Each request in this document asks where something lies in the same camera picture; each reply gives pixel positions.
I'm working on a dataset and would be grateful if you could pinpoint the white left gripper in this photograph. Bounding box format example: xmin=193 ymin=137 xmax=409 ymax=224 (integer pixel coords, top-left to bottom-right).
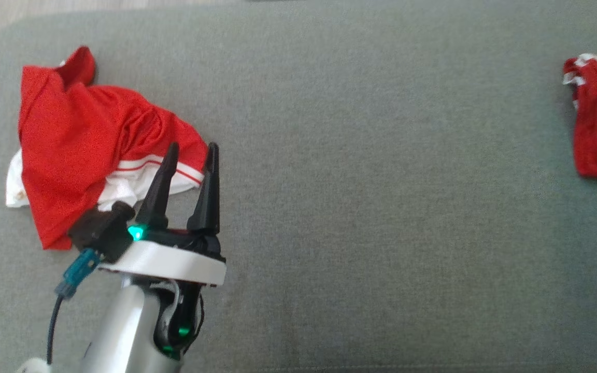
xmin=99 ymin=142 xmax=227 ymax=287

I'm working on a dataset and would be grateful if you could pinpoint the red jersey with white sleeves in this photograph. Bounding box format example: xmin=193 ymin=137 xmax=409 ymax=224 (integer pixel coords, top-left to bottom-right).
xmin=6 ymin=46 xmax=210 ymax=251

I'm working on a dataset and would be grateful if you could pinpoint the black left cable teal plug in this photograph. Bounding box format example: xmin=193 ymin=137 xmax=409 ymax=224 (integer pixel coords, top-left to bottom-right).
xmin=46 ymin=248 xmax=101 ymax=365

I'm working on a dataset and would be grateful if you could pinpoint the white left arm cable strap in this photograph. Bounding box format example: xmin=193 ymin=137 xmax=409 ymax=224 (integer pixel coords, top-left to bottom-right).
xmin=16 ymin=357 xmax=50 ymax=373

